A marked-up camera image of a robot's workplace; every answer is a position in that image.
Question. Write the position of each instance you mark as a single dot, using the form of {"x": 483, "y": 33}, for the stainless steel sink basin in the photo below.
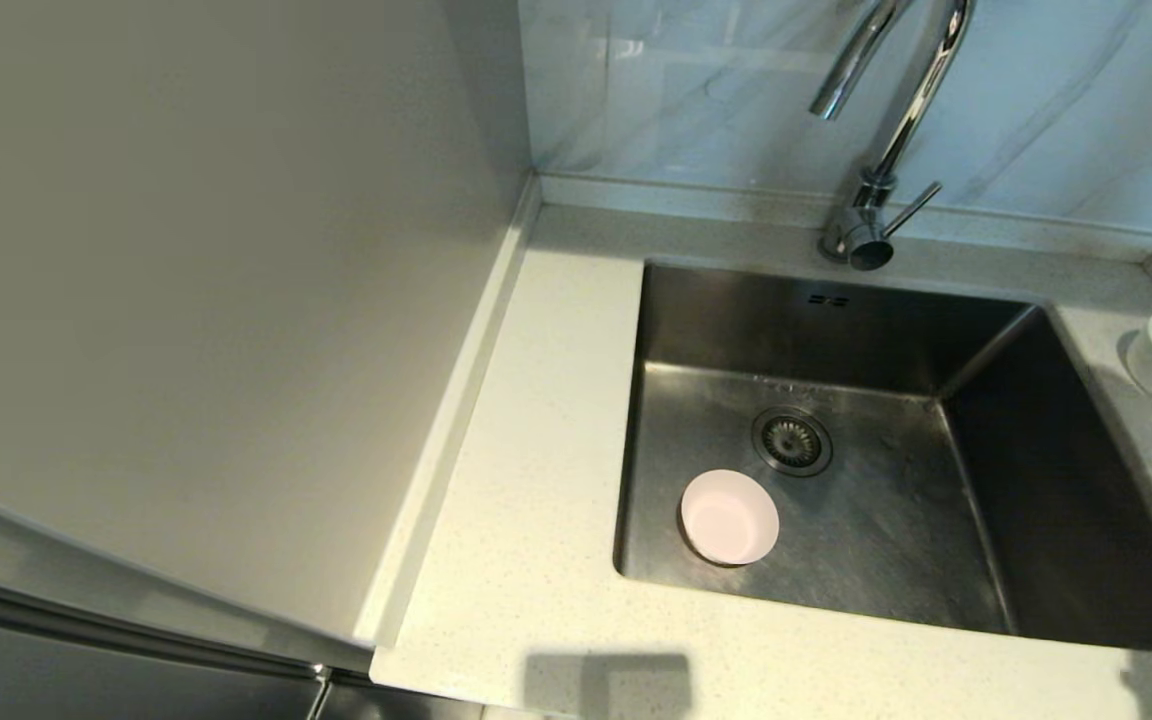
{"x": 886, "y": 520}

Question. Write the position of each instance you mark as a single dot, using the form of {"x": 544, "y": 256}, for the stainless steel refrigerator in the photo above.
{"x": 86, "y": 670}

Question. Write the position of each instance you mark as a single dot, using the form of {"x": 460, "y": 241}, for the pink ceramic bowl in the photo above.
{"x": 730, "y": 518}

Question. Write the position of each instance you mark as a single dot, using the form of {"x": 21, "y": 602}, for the round metal drain strainer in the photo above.
{"x": 791, "y": 441}

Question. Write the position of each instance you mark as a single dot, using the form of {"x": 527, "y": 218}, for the tall white side panel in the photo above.
{"x": 186, "y": 300}

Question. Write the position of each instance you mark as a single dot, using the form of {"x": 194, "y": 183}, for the chrome gooseneck faucet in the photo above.
{"x": 866, "y": 215}

